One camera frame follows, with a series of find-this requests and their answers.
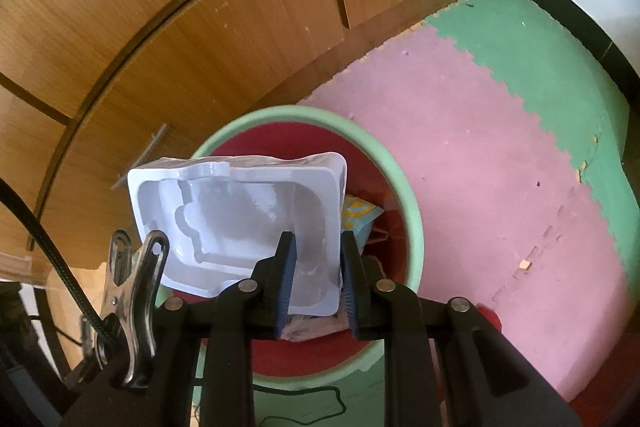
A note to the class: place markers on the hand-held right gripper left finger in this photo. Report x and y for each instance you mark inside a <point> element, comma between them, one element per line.
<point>286,292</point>

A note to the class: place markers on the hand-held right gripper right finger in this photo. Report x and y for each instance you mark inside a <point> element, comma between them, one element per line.
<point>350,292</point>

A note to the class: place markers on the colourful wet wipes pack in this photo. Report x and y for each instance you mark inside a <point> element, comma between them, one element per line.
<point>360,217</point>

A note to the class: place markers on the white plastic tray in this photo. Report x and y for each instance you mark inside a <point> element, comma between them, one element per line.
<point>225,217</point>

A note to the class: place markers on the red bucket green rim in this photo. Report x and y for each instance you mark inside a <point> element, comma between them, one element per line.
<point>390,167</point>

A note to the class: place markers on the white printed plastic bag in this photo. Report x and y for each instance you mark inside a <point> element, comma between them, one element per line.
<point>312,329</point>

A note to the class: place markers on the metal spring clip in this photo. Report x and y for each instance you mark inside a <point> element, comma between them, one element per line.
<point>135,317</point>

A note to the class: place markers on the wooden cabinet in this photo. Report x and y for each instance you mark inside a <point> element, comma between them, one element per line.
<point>200,7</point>

